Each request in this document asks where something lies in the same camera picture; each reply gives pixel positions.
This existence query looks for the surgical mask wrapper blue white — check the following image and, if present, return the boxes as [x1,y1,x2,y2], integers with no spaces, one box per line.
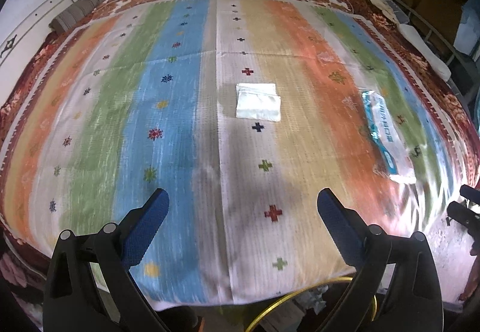
[360,89,416,185]

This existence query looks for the black bin with gold rim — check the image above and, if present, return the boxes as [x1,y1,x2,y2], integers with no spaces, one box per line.
[246,276,353,331]

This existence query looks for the blue patterned fabric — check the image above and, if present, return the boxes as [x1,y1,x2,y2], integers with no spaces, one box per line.
[454,0,479,56]

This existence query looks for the striped colourful bed mat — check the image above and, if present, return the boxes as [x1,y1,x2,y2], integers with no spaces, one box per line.
[0,0,472,312]

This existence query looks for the white bed headboard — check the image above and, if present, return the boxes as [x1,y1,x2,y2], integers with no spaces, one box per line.
[1,0,77,91]

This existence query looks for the grey folded cloth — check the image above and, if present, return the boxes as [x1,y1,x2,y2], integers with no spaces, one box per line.
[49,0,105,35]

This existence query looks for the metal bed rail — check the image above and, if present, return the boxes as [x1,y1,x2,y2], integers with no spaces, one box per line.
[386,0,479,97]

